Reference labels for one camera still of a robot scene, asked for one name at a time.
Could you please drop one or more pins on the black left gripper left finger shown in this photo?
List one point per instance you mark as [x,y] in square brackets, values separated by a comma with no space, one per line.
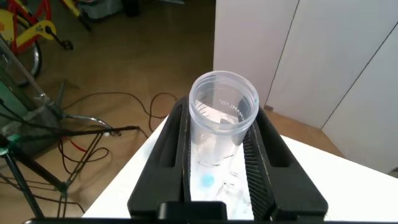
[155,180]

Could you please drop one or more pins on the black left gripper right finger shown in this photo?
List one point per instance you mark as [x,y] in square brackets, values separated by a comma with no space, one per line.
[286,189]

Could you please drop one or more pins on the blue pigment test tube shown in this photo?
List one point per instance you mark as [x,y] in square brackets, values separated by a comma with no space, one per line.
[222,124]

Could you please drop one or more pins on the black tripod stand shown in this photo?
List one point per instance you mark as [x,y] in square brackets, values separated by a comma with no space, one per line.
[77,132]

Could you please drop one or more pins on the metal chair base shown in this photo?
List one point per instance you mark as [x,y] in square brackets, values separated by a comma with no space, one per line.
[87,118]

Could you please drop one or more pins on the white partition panel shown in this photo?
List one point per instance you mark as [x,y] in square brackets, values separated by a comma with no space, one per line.
[248,46]
[326,62]
[373,124]

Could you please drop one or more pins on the green tinted panel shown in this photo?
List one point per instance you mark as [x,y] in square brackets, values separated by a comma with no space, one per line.
[12,99]

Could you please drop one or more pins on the grey plastic crate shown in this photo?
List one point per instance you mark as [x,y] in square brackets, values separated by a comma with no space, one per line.
[99,7]

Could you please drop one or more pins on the red and yellow bicycle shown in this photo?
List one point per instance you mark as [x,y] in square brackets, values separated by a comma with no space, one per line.
[34,29]

